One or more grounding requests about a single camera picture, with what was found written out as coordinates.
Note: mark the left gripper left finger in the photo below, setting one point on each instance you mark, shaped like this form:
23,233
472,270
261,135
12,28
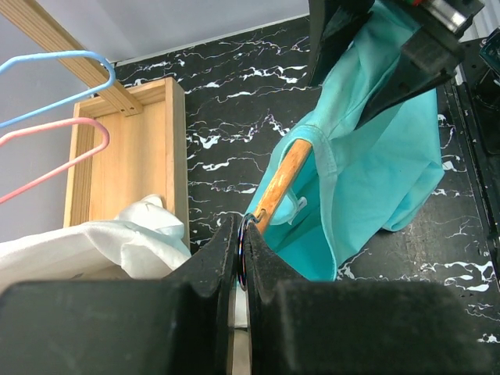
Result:
181,324

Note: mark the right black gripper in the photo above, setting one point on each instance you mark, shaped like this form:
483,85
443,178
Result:
427,60

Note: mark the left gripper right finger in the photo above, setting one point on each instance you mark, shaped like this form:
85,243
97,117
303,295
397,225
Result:
298,326

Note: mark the wooden hanger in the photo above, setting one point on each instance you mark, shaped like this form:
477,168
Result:
284,177

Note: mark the teal t shirt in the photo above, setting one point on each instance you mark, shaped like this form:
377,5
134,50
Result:
360,177

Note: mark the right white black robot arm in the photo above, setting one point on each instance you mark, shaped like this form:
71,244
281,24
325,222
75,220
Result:
427,60

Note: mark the white printed t shirt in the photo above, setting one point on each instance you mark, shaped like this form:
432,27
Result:
144,241

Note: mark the wooden clothes rack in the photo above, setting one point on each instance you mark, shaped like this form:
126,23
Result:
147,152

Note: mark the pink wire hanger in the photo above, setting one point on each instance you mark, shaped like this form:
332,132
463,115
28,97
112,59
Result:
32,155

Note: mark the blue wire hanger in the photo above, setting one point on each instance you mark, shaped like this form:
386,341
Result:
35,83

